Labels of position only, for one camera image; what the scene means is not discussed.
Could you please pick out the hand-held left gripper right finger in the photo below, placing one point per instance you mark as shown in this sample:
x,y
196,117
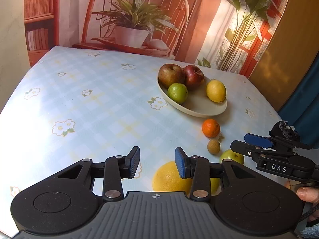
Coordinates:
x,y
181,163

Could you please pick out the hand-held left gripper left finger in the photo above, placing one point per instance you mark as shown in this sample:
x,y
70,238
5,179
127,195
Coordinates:
x,y
132,163

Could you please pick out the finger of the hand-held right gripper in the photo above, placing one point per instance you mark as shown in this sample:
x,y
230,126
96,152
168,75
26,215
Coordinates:
x,y
258,140
245,149

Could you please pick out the large yellow grapefruit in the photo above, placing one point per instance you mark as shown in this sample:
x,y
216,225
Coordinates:
x,y
167,176

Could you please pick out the orange tangerine with stem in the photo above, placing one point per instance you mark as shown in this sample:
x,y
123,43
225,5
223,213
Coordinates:
x,y
211,128

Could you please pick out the cream plate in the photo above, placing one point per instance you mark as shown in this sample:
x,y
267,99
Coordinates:
x,y
199,107

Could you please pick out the yellow lemon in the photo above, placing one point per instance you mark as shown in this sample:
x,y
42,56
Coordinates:
x,y
216,90

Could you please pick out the green lime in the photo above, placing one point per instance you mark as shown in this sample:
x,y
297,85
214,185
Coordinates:
x,y
177,93

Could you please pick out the person's right hand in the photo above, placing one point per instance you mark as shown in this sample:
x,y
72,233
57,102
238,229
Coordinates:
x,y
310,195

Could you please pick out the green apple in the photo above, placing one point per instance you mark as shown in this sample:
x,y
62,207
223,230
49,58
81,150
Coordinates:
x,y
234,158

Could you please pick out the small tan longan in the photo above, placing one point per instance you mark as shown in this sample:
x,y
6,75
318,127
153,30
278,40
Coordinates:
x,y
213,147

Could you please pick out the blue curtain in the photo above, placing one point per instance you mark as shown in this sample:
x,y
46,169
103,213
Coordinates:
x,y
306,109

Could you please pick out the floral checked tablecloth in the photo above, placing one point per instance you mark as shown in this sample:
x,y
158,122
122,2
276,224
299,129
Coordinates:
x,y
87,117

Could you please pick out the yellow wooden panel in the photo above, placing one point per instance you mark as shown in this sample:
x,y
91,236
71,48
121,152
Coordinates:
x,y
286,67

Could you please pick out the red apple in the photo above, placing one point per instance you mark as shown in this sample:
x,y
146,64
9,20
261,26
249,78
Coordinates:
x,y
194,76

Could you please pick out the brown apple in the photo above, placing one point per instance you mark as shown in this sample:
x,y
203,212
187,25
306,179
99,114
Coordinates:
x,y
172,73

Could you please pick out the printed room scene wall tapestry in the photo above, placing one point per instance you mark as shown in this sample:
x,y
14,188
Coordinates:
x,y
199,17

